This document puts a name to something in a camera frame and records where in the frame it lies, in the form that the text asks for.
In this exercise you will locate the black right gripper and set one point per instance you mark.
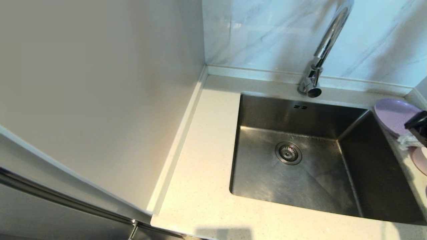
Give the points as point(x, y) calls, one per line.
point(419, 128)

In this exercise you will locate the purple plastic plate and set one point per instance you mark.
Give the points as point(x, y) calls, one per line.
point(393, 116)

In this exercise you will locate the stainless steel sink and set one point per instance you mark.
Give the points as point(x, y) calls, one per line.
point(267, 180)

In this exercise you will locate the chrome gooseneck faucet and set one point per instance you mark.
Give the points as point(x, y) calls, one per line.
point(313, 83)

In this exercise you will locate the round metal drain strainer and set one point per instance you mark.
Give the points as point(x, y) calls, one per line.
point(288, 153)

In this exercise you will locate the white tall cabinet panel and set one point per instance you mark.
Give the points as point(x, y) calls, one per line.
point(100, 100)

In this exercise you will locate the stainless steel appliance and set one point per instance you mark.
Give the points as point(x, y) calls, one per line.
point(33, 216)

